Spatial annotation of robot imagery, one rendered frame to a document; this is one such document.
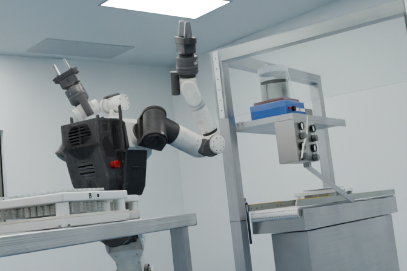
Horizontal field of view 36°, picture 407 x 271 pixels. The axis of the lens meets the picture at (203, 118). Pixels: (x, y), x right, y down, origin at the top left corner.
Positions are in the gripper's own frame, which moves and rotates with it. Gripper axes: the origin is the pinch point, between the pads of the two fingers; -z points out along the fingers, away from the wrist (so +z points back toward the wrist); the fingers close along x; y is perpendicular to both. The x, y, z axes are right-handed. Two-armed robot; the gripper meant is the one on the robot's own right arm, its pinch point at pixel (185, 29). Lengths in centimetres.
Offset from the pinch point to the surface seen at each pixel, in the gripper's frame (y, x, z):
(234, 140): 38, 32, 62
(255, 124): 47, 27, 54
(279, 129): 53, 15, 55
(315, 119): 78, 21, 55
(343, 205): 94, 18, 105
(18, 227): -87, -100, 23
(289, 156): 53, 7, 66
